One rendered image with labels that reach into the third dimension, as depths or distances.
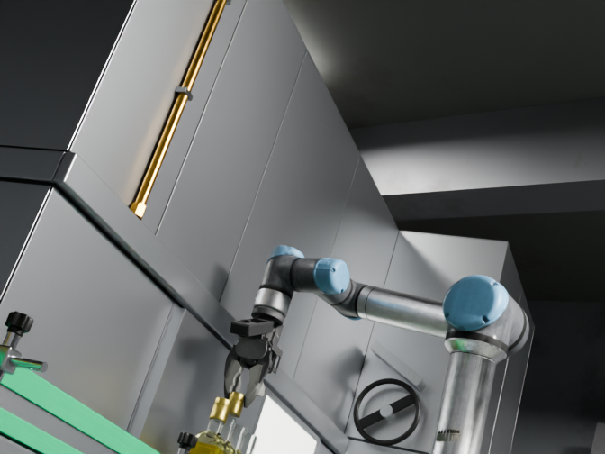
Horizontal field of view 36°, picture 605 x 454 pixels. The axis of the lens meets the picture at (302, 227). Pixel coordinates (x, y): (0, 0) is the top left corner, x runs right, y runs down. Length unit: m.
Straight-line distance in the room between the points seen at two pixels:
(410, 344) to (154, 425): 1.29
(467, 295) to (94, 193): 0.70
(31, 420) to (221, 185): 1.01
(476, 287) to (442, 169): 1.96
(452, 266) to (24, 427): 2.12
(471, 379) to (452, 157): 2.06
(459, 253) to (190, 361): 1.37
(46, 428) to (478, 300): 0.84
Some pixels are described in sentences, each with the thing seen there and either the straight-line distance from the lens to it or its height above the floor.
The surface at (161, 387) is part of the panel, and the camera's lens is 1.94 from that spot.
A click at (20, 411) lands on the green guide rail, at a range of 1.20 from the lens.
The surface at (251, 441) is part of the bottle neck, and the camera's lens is 2.05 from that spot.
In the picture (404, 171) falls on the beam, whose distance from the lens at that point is 3.79.
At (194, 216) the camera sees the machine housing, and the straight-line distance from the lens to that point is 2.01.
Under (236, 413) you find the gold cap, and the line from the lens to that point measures 1.95.
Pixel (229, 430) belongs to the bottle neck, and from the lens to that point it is 1.94.
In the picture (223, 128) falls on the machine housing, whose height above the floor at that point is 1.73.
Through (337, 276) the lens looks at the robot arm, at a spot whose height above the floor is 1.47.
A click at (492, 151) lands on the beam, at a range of 3.64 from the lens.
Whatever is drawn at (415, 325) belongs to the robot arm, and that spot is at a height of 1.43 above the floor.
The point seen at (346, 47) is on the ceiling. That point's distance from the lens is 3.62.
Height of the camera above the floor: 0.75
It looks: 24 degrees up
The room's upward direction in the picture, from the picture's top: 18 degrees clockwise
